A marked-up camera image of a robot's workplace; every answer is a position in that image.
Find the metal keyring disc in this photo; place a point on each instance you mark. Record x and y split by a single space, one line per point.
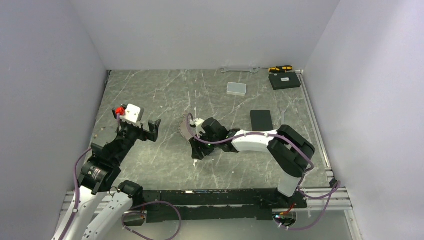
185 128

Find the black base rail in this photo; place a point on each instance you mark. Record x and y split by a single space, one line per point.
211 204

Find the black rectangular box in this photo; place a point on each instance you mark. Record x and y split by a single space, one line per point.
286 80

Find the yellow black screwdriver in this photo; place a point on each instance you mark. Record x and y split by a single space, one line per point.
280 69

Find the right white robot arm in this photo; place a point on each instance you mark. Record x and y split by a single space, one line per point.
291 151

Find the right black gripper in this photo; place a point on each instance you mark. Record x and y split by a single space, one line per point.
197 153

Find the silver open-end wrench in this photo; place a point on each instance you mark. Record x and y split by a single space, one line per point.
252 70

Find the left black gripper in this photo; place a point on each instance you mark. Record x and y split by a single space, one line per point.
145 134

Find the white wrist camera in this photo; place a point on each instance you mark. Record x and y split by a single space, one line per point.
128 113
198 125

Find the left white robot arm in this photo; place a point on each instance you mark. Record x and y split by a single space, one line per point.
96 178

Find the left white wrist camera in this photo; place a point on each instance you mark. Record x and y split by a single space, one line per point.
128 113

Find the black flat phone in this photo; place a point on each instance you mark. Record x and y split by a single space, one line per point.
261 120

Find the white plastic box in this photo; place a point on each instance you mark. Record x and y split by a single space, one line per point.
236 89

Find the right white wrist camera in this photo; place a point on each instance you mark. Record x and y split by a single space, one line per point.
198 125

